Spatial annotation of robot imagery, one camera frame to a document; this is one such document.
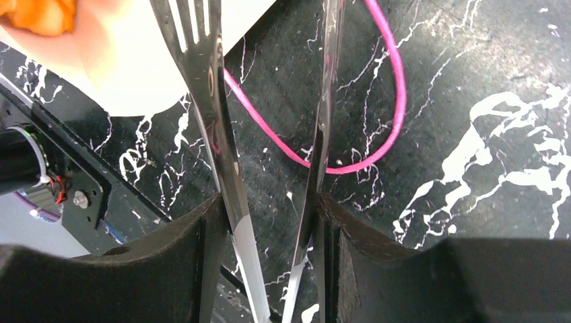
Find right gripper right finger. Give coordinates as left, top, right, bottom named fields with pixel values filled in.
left=312, top=195, right=570, bottom=322

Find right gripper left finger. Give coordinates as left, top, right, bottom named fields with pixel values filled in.
left=1, top=194, right=228, bottom=322

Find paper cake bag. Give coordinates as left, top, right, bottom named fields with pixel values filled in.
left=0, top=0, right=407, bottom=176

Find metal tongs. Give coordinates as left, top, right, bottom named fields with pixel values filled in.
left=151, top=1, right=344, bottom=322

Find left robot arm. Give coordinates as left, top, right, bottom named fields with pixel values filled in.
left=1, top=126, right=49, bottom=195

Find fake orange bread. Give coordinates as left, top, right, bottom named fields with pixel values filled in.
left=1, top=0, right=77, bottom=36

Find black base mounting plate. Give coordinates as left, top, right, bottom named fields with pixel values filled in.
left=0, top=71, right=286, bottom=323

